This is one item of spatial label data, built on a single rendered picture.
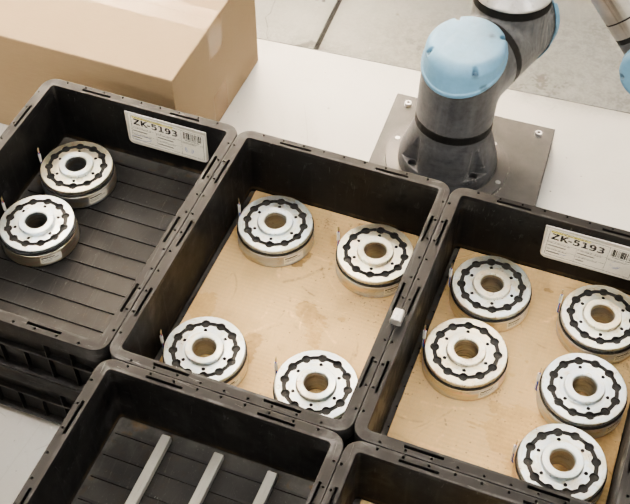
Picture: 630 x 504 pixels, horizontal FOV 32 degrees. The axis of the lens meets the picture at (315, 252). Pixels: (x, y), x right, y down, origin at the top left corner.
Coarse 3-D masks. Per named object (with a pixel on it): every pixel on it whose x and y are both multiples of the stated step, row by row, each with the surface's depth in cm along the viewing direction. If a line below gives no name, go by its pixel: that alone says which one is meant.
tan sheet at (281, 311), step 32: (256, 192) 158; (320, 224) 154; (352, 224) 154; (224, 256) 150; (320, 256) 150; (224, 288) 147; (256, 288) 147; (288, 288) 146; (320, 288) 146; (256, 320) 143; (288, 320) 143; (320, 320) 143; (352, 320) 143; (256, 352) 140; (288, 352) 140; (352, 352) 140; (256, 384) 137
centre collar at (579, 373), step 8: (568, 376) 133; (576, 376) 133; (584, 376) 133; (592, 376) 133; (568, 384) 132; (600, 384) 132; (568, 392) 132; (600, 392) 132; (576, 400) 131; (584, 400) 131; (592, 400) 131; (600, 400) 131
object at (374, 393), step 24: (456, 192) 144; (480, 192) 144; (552, 216) 141; (432, 240) 139; (624, 240) 139; (432, 264) 136; (408, 312) 133; (384, 360) 127; (384, 384) 125; (360, 432) 121; (504, 480) 117; (624, 480) 117
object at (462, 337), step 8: (456, 336) 137; (464, 336) 137; (472, 336) 137; (448, 344) 136; (456, 344) 137; (480, 344) 136; (448, 352) 135; (480, 352) 135; (456, 360) 135; (464, 360) 135; (472, 360) 135; (480, 360) 135
